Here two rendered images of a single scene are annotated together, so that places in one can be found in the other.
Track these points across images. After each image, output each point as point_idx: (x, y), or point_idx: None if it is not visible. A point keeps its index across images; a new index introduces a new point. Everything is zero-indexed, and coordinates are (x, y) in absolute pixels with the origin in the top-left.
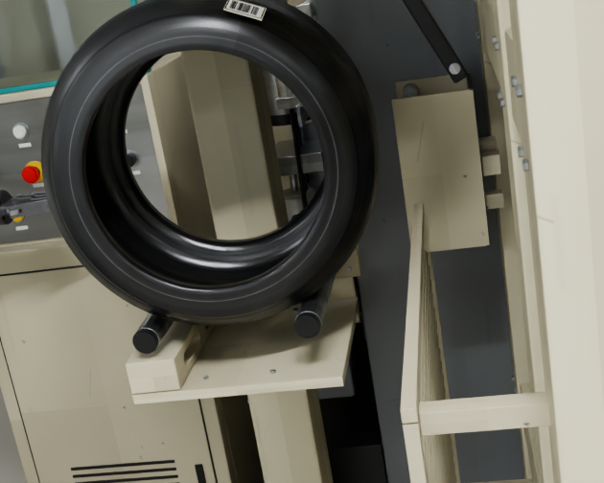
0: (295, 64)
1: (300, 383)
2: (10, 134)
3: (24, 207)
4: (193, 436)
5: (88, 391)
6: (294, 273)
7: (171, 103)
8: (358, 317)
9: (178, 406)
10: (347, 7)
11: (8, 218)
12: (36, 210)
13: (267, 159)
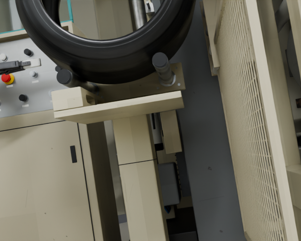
0: None
1: (155, 96)
2: None
3: (0, 64)
4: (84, 230)
5: (25, 203)
6: (152, 29)
7: None
8: (181, 148)
9: (77, 211)
10: None
11: None
12: (7, 66)
13: (133, 30)
